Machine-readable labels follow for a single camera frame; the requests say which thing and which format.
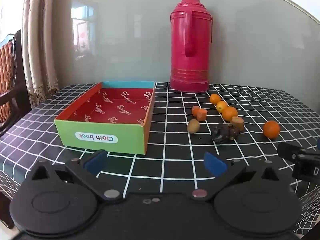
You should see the red thermos flask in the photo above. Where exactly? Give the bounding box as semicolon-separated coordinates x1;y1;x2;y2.
169;0;213;92

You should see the beige curtain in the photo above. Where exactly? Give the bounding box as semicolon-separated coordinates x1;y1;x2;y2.
21;0;60;108

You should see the black white checkered tablecloth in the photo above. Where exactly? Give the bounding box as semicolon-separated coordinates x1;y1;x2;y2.
0;81;320;240

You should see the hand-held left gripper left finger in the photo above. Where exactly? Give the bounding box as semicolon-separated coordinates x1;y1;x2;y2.
24;149;124;204

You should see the brown kiwi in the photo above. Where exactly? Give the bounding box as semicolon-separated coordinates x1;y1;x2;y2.
187;119;200;133

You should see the colourful cardboard box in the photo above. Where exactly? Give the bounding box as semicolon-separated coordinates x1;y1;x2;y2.
54;81;156;155

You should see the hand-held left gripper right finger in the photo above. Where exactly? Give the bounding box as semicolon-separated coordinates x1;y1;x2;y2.
189;151;292;203

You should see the dark wrinkled fruit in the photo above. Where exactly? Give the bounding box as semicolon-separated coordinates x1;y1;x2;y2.
211;124;233;144

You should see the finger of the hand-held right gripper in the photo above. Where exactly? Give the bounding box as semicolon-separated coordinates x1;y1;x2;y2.
277;142;305;159

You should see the wooden chair with orange cushion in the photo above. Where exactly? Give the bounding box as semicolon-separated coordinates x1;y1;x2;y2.
0;29;32;135

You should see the brown wrinkled fruit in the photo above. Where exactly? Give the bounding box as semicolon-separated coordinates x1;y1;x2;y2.
229;125;241;140

